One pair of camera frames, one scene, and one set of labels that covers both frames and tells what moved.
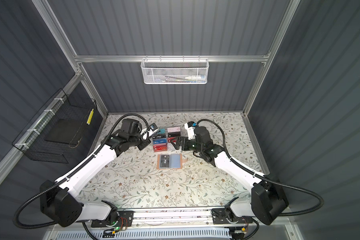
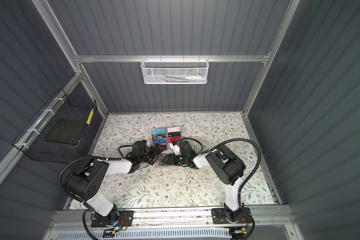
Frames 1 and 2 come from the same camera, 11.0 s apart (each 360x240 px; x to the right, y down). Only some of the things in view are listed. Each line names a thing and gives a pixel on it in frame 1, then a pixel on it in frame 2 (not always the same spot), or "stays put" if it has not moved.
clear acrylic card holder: (161, 141) stays put
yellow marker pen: (90, 116) stays put
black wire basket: (56, 132) stays put
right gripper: (177, 147) to (172, 160)
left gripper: (145, 143) to (155, 154)
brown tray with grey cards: (172, 161) stays put
